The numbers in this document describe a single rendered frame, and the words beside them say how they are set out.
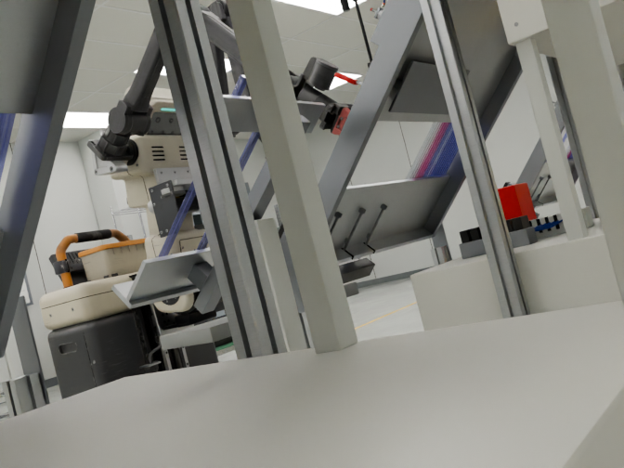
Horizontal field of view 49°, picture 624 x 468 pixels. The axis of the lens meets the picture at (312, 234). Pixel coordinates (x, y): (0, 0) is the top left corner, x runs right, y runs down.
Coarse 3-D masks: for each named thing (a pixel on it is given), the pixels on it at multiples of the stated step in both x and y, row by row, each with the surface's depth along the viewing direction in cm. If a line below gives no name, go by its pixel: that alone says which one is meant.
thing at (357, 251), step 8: (408, 232) 210; (416, 232) 212; (424, 232) 215; (376, 240) 194; (384, 240) 197; (392, 240) 199; (400, 240) 201; (408, 240) 204; (416, 240) 208; (352, 248) 183; (360, 248) 185; (368, 248) 187; (376, 248) 190; (384, 248) 192; (392, 248) 197; (336, 256) 175; (344, 256) 177; (352, 256) 180; (360, 256) 183
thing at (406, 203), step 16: (432, 176) 202; (448, 176) 210; (352, 192) 167; (368, 192) 174; (384, 192) 182; (400, 192) 189; (416, 192) 198; (432, 192) 207; (352, 208) 172; (368, 208) 179; (384, 208) 184; (400, 208) 196; (416, 208) 205; (432, 208) 215; (336, 224) 171; (352, 224) 177; (368, 224) 185; (384, 224) 193; (400, 224) 202; (416, 224) 212; (336, 240) 176; (352, 240) 183
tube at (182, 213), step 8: (240, 80) 123; (240, 88) 123; (192, 184) 132; (192, 192) 133; (184, 200) 134; (192, 200) 134; (184, 208) 134; (176, 216) 135; (184, 216) 136; (176, 224) 136; (176, 232) 137; (168, 240) 137; (168, 248) 138; (160, 256) 139
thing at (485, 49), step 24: (456, 0) 153; (480, 0) 162; (456, 24) 159; (480, 24) 169; (480, 48) 176; (504, 48) 188; (408, 72) 147; (432, 72) 155; (480, 72) 185; (408, 96) 153; (432, 96) 162; (480, 96) 194; (384, 120) 159; (408, 120) 168; (432, 120) 179
